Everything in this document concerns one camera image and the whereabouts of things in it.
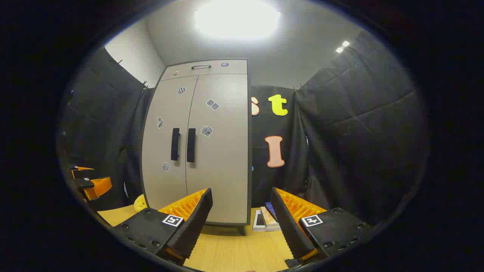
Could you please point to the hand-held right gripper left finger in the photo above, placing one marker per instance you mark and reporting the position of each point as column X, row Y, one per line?
column 196, row 219

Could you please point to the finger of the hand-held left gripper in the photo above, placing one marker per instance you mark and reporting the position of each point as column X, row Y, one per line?
column 81, row 173
column 99, row 187

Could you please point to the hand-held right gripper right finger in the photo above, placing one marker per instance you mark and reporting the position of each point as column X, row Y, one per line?
column 287, row 223

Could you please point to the grey shoe cabinet door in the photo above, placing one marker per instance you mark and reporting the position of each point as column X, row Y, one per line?
column 223, row 170
column 166, row 143

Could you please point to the grey double-door shoe cabinet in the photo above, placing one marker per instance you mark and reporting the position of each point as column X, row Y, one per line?
column 234, row 67

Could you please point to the yellow plush toy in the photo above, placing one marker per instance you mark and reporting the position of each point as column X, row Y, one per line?
column 140, row 204

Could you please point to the black backdrop cloth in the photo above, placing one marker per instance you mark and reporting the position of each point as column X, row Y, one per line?
column 359, row 132

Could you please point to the small twin ceiling light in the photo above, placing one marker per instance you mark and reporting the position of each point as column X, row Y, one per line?
column 342, row 46

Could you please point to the large ceiling light panel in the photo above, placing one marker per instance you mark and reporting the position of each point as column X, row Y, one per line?
column 237, row 19

